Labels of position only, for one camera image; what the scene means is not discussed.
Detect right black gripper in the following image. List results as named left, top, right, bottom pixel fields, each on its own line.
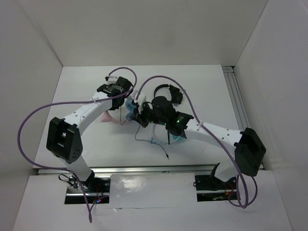
left=130, top=101, right=167, bottom=128

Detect pink blue cat-ear headphones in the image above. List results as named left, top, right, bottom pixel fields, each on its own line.
left=101, top=96, right=135, bottom=125

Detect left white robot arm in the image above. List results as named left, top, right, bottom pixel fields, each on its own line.
left=46, top=77, right=132, bottom=192

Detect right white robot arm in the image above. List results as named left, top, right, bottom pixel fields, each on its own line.
left=130, top=96, right=266, bottom=189

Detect white teal cat-ear headphones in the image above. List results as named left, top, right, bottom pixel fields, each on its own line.
left=149, top=124, right=185, bottom=145

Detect black headphones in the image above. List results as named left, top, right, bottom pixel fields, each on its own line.
left=154, top=84, right=183, bottom=106

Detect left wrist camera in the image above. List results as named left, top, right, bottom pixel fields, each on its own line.
left=105, top=76, right=118, bottom=85

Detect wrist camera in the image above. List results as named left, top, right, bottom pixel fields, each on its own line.
left=132, top=91, right=146, bottom=107
left=105, top=76, right=118, bottom=85

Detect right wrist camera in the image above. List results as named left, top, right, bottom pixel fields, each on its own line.
left=132, top=91, right=146, bottom=107

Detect aluminium table edge rail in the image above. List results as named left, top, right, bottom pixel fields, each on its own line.
left=37, top=163, right=263, bottom=178

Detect aluminium side rail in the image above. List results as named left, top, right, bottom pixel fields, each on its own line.
left=222, top=66, right=251, bottom=130

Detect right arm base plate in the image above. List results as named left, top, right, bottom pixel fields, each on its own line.
left=193, top=175, right=237, bottom=202

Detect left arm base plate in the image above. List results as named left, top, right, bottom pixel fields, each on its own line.
left=64, top=176, right=111, bottom=205

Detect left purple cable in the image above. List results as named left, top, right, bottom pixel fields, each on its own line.
left=18, top=66, right=138, bottom=223

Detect purple cable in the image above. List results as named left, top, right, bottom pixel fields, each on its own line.
left=18, top=66, right=138, bottom=223
left=136, top=76, right=258, bottom=209

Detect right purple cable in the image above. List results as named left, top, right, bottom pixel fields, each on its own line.
left=136, top=76, right=258, bottom=209

